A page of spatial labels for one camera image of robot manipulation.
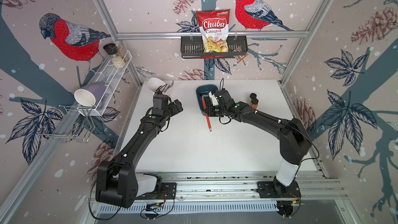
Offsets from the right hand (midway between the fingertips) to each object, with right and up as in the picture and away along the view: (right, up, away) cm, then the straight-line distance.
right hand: (204, 109), depth 87 cm
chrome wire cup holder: (-55, -3, -24) cm, 60 cm away
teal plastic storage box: (0, +12, +22) cm, 26 cm away
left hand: (-15, +4, -2) cm, 15 cm away
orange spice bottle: (+33, +3, +11) cm, 35 cm away
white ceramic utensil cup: (-33, +16, +14) cm, 39 cm away
